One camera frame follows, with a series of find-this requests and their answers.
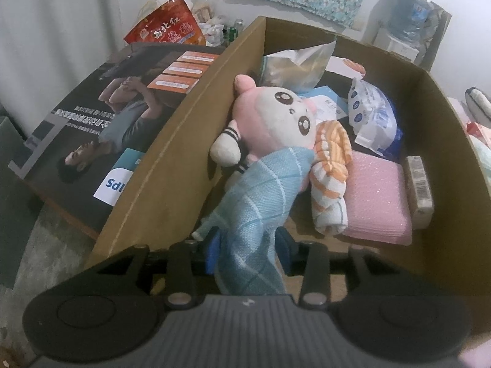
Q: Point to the red snack bag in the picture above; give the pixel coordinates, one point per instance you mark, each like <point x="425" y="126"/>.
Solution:
<point x="168" y="27"/>

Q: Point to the green bottles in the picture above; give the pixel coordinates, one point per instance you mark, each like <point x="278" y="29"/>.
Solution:
<point x="234" y="30"/>

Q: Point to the white blue wipes packet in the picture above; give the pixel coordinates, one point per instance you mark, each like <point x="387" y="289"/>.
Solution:
<point x="370" y="111"/>

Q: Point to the pink bubble wrap pack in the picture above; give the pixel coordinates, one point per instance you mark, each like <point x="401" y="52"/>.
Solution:
<point x="379" y="195"/>

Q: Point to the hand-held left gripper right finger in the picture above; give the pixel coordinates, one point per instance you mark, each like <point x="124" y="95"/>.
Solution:
<point x="285" y="249"/>

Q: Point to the dark and white cloth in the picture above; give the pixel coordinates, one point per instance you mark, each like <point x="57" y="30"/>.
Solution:
<point x="479" y="101"/>

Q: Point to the white curtain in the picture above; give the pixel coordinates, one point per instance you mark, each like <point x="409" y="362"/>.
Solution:
<point x="76" y="46"/>

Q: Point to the small barcode carton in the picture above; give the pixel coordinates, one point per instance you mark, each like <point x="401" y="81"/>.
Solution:
<point x="420" y="188"/>

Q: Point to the printed cardboard box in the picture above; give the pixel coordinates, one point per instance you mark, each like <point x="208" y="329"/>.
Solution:
<point x="184" y="130"/>

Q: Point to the white and orange packet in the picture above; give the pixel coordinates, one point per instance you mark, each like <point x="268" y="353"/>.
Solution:
<point x="347" y="65"/>

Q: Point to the orange striped towel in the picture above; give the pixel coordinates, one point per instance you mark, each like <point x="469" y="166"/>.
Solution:
<point x="330" y="184"/>

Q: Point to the pink plush toy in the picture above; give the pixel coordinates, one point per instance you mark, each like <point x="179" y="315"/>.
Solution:
<point x="276" y="119"/>

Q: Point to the blue water bottle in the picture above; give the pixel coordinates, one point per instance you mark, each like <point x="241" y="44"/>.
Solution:
<point x="412" y="11"/>

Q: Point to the pink packet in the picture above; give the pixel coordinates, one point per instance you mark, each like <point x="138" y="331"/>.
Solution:
<point x="479" y="130"/>

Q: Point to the blue checked towel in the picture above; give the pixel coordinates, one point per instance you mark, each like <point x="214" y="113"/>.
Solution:
<point x="261" y="199"/>

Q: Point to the clear plastic zip bag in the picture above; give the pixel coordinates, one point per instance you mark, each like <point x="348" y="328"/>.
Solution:
<point x="303" y="69"/>

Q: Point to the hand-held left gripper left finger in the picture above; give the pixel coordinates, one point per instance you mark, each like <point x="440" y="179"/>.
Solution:
<point x="213" y="253"/>

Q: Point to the white plastic bag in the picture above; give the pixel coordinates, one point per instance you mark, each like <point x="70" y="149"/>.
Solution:
<point x="211" y="27"/>

